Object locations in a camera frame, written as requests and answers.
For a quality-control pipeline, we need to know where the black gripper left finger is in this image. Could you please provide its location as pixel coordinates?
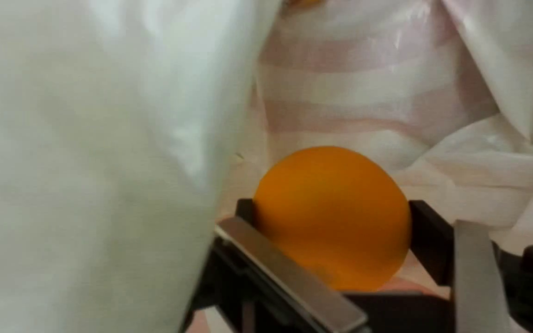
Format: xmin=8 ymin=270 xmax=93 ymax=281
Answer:
xmin=178 ymin=197 xmax=371 ymax=333

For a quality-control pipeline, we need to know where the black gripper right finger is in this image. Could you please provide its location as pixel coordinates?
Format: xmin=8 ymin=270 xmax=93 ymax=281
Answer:
xmin=406 ymin=197 xmax=533 ymax=333

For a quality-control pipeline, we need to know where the orange fruit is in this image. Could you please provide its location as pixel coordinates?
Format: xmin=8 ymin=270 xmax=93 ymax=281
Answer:
xmin=252 ymin=144 xmax=415 ymax=295

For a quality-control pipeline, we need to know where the white orange printed plastic bag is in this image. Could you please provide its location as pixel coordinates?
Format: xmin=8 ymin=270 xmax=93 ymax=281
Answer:
xmin=0 ymin=0 xmax=533 ymax=333

